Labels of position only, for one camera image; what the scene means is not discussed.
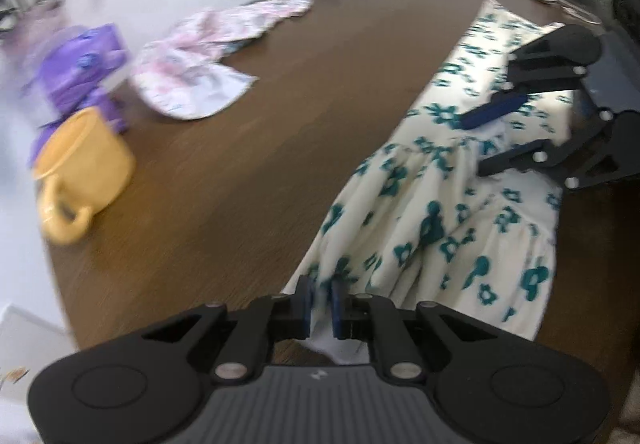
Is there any pink floral garment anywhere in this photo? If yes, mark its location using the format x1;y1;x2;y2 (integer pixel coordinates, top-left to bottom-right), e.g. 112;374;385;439
131;0;314;121

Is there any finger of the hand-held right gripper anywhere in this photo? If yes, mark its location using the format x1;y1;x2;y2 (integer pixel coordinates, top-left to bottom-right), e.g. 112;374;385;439
460;24;601;130
477;110;640;190

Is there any cream green floral garment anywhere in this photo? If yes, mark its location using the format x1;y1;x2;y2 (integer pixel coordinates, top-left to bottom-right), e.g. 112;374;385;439
280;0;576;367

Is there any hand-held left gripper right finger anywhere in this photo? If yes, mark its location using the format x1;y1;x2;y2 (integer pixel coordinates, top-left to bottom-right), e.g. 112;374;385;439
331;276;506;384

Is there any yellow mug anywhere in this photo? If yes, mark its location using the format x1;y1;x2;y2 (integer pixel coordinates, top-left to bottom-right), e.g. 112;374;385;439
32;106;137;246

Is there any white box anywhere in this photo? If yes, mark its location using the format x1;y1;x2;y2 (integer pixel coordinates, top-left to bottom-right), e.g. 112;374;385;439
0;304;77;427

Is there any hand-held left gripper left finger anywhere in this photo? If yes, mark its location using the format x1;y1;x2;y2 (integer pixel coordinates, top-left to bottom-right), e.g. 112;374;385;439
132;275;313;384

